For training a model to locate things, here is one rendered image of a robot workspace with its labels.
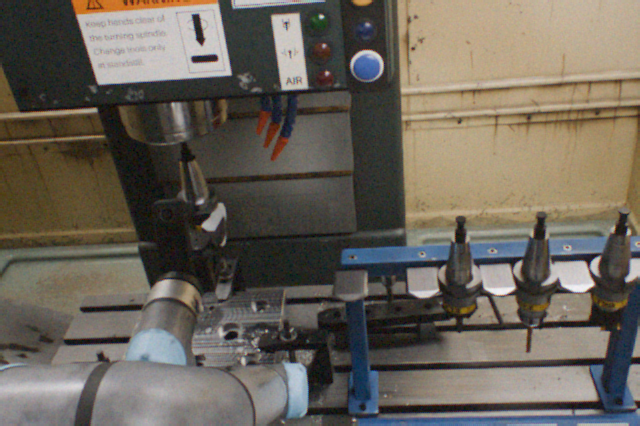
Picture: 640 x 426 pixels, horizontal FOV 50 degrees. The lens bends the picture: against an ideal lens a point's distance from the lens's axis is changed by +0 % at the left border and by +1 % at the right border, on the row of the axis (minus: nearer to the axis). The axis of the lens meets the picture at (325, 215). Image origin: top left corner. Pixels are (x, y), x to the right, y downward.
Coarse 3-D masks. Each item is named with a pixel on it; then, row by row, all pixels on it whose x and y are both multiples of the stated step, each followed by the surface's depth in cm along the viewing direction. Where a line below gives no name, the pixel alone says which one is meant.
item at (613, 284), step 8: (600, 256) 103; (592, 264) 101; (632, 264) 101; (592, 272) 100; (632, 272) 99; (600, 280) 99; (608, 280) 98; (616, 280) 99; (624, 280) 98; (632, 280) 98; (600, 288) 100; (608, 288) 99; (616, 288) 100; (624, 288) 99; (632, 288) 99
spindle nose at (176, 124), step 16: (128, 112) 96; (144, 112) 95; (160, 112) 95; (176, 112) 95; (192, 112) 96; (208, 112) 98; (224, 112) 101; (128, 128) 99; (144, 128) 97; (160, 128) 96; (176, 128) 96; (192, 128) 97; (208, 128) 99; (160, 144) 98
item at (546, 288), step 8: (520, 264) 103; (552, 264) 102; (520, 272) 101; (552, 272) 101; (520, 280) 100; (528, 280) 100; (552, 280) 99; (520, 288) 101; (528, 288) 100; (536, 288) 100; (544, 288) 99; (552, 288) 100; (544, 296) 100
